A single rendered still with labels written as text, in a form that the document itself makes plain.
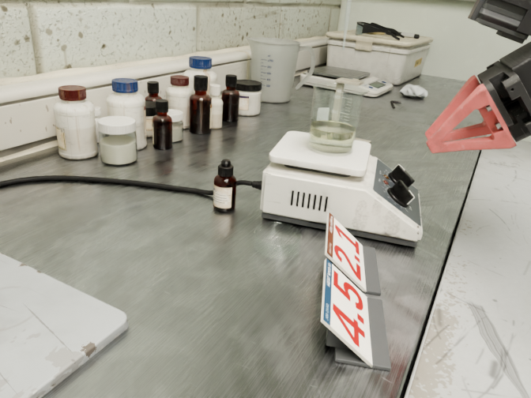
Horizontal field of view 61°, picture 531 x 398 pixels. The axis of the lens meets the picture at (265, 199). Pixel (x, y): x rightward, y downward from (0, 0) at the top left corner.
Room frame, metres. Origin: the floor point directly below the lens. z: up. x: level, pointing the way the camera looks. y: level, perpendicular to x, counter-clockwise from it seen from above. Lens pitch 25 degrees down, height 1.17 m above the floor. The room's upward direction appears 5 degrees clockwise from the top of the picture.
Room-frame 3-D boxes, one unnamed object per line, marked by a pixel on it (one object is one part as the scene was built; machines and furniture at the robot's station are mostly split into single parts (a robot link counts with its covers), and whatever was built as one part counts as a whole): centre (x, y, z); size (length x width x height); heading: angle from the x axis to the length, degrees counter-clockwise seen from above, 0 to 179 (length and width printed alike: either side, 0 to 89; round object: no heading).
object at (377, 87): (1.46, -0.23, 0.92); 0.26 x 0.19 x 0.05; 61
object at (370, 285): (0.42, -0.10, 0.92); 0.09 x 0.06 x 0.04; 173
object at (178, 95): (0.90, 0.19, 0.95); 0.06 x 0.06 x 0.10
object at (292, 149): (0.56, -0.07, 0.98); 0.12 x 0.12 x 0.01; 77
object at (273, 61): (1.21, -0.01, 0.97); 0.18 x 0.13 x 0.15; 84
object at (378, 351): (0.32, -0.09, 0.92); 0.09 x 0.06 x 0.04; 173
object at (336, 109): (0.56, -0.08, 1.03); 0.07 x 0.06 x 0.08; 66
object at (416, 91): (1.39, -0.43, 0.92); 0.08 x 0.08 x 0.04; 61
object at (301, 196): (0.55, -0.09, 0.94); 0.22 x 0.13 x 0.08; 77
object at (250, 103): (1.04, 0.06, 0.94); 0.07 x 0.07 x 0.07
